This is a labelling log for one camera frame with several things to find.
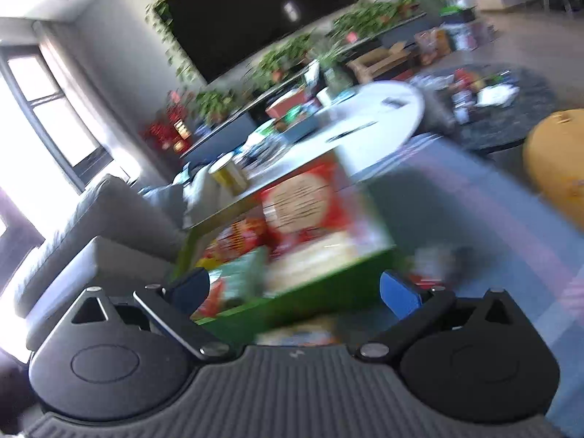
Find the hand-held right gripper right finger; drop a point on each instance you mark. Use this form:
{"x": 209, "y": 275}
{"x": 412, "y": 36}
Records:
{"x": 401, "y": 295}

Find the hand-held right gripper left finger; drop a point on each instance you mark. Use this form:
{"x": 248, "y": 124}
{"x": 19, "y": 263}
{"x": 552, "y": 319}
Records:
{"x": 188, "y": 288}

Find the green snack bag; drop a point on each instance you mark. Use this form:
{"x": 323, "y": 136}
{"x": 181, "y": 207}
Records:
{"x": 246, "y": 278}

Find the yellow red chip bag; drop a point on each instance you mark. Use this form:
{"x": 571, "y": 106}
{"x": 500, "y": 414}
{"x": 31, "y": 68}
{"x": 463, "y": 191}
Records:
{"x": 237, "y": 237}

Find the green cardboard box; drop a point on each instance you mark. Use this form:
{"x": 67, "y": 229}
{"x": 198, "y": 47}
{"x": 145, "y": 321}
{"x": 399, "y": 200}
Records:
{"x": 319, "y": 292}

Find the red rice cracker bag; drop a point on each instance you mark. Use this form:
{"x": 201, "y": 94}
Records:
{"x": 301, "y": 205}

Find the clear small cake packet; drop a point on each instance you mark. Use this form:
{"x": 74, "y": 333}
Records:
{"x": 440, "y": 259}

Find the grey sofa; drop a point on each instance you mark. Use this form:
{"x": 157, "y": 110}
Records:
{"x": 91, "y": 246}

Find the yellow canister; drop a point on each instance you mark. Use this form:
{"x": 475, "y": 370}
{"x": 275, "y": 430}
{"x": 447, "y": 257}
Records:
{"x": 228, "y": 173}

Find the red flower decoration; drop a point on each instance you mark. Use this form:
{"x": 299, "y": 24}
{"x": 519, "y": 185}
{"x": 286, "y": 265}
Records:
{"x": 166, "y": 123}

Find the white round table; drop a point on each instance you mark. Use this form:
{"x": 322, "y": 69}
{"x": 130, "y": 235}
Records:
{"x": 374, "y": 123}

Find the potted green plant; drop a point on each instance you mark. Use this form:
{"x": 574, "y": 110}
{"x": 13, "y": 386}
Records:
{"x": 214, "y": 105}
{"x": 283, "y": 59}
{"x": 367, "y": 16}

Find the blue storage basket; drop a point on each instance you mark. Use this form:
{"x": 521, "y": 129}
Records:
{"x": 296, "y": 128}

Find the yellow stool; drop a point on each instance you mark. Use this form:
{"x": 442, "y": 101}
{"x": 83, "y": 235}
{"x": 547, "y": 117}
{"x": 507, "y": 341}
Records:
{"x": 556, "y": 173}

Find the dark round table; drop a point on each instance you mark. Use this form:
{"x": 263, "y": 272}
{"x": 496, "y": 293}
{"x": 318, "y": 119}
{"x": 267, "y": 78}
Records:
{"x": 502, "y": 123}

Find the pink storage basket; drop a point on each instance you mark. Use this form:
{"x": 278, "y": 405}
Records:
{"x": 285, "y": 105}

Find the window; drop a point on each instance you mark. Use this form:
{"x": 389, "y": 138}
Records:
{"x": 45, "y": 114}

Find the spider plant in glass vase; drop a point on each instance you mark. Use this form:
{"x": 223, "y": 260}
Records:
{"x": 335, "y": 64}

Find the black television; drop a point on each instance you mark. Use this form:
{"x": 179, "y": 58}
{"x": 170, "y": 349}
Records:
{"x": 255, "y": 13}

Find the green wall vine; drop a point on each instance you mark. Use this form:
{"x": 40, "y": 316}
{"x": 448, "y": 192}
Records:
{"x": 171, "y": 32}

